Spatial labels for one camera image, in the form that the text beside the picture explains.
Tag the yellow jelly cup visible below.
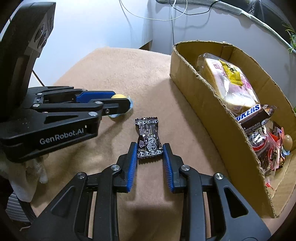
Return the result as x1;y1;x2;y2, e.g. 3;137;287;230
109;94;133;118

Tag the black patterned candy wrapper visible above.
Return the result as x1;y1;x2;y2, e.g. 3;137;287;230
134;117;163;159

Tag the striped sleeve forearm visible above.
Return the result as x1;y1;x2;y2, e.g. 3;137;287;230
6;193;37;223

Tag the white gloved left hand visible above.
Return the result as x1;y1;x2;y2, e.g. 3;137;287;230
1;152;49;202

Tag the red clear snack bag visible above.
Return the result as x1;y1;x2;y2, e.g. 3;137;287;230
248;120;290;178

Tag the cardboard box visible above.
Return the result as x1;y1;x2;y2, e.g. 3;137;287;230
170;41;295;218

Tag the Snickers bar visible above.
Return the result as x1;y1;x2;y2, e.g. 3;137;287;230
235;104;277;136

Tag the pink bread package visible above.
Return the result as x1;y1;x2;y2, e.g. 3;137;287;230
197;53;259;116

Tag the grey window sill padding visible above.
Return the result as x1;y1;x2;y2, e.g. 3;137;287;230
148;1;295;55

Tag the potted spider plant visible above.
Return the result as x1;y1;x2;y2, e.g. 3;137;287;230
284;25;296;54

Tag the black cable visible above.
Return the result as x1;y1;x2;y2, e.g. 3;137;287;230
169;0;220;17

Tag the white cable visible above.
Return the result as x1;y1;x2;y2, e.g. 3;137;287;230
119;0;188;46

